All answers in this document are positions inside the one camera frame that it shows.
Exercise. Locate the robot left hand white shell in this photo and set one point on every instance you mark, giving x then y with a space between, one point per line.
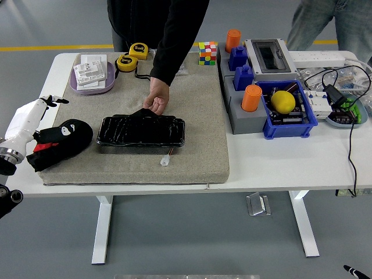
24 116

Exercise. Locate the person's left hand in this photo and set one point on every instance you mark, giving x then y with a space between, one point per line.
160 96

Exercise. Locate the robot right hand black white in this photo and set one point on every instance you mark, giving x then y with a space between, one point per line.
361 275

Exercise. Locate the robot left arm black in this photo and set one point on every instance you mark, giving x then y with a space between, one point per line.
10 154

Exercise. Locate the person's left forearm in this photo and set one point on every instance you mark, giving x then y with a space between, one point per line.
171 55

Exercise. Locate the small clear plastic bag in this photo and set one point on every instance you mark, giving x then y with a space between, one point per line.
183 69

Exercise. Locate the yellow tape measure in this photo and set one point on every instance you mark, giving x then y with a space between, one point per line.
139 50
126 62

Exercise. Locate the purple oval tray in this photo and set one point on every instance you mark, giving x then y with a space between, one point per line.
110 78

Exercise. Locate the grey-brown mat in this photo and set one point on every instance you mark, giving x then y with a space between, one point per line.
191 139

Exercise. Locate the colourful puzzle cube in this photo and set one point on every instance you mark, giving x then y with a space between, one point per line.
207 53

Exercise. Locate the grey block holder base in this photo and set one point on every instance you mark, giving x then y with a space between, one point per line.
223 62
247 122

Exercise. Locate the white table leg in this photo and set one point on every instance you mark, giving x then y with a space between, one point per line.
305 229
101 232

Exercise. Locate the person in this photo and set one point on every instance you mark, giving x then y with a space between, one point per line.
139 20
314 20

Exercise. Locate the under-table socket strip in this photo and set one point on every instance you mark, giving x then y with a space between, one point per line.
361 192

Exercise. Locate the blue stepped block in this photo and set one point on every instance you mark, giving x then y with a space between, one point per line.
237 58
243 78

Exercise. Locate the orange cylinder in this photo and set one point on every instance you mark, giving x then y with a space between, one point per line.
234 39
251 97

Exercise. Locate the yellow ball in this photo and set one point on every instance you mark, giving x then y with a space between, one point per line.
283 101

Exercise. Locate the blue plastic bin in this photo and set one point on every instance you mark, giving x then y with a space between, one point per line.
287 129

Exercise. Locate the dark circuit boards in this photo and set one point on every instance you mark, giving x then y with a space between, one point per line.
290 117

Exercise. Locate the clear bag of rings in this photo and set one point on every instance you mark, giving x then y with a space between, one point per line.
305 74

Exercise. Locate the white circuit breaker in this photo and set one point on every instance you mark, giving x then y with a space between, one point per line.
318 106

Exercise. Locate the black terminal block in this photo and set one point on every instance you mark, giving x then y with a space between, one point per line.
343 117

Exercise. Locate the white power strip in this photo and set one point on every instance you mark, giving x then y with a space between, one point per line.
316 58

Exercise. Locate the light blue dish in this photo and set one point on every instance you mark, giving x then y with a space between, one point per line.
363 112

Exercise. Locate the green terminal connector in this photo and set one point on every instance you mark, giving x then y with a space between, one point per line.
356 112

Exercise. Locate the black power adapter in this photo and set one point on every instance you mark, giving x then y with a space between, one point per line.
334 94

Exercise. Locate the clear bag of blue parts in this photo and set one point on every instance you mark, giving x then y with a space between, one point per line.
348 80

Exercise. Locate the white flat switch plate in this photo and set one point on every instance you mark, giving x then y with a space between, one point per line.
93 58
96 84

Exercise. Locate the white switch back module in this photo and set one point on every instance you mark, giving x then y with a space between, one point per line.
88 72

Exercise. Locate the grey electrical enclosure box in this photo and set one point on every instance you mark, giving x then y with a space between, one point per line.
271 74

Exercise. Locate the silver metal floor bracket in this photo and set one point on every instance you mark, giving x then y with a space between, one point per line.
257 205

